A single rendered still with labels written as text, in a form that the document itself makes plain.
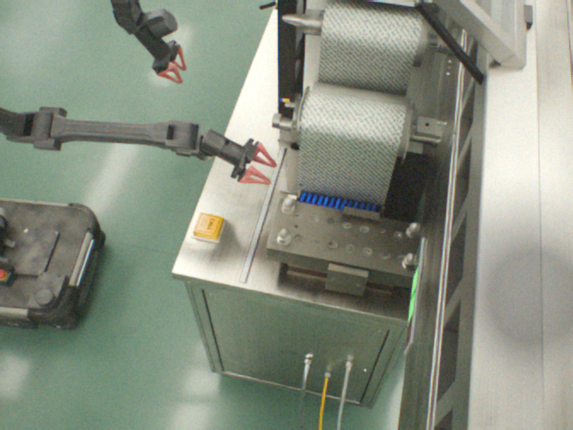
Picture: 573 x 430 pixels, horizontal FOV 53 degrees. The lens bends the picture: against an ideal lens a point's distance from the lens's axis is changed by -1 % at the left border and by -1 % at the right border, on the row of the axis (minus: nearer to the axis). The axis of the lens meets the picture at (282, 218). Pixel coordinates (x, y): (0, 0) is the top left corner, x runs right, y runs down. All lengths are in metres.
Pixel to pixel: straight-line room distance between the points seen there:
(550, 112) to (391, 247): 0.49
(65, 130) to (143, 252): 1.25
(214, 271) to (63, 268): 1.03
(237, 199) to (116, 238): 1.18
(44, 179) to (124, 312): 0.89
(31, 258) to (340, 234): 1.45
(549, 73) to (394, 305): 0.67
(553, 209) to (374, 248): 0.51
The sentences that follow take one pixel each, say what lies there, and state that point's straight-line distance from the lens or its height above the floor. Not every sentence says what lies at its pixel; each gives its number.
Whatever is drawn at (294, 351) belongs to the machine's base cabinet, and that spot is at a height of 0.51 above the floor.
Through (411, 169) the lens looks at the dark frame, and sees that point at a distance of 1.56.
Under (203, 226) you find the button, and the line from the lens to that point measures 1.64.
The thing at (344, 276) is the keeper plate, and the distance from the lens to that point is 1.46.
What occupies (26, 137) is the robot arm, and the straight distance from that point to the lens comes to 1.63.
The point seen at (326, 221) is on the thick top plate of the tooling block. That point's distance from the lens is 1.51.
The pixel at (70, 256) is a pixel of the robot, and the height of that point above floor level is 0.24.
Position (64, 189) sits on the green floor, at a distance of 3.05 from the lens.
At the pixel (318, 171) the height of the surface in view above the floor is 1.12.
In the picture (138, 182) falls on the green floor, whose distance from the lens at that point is 2.96.
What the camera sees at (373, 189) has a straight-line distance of 1.51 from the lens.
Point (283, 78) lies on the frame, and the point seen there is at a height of 1.11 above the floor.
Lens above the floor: 2.29
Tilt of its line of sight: 56 degrees down
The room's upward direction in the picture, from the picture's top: straight up
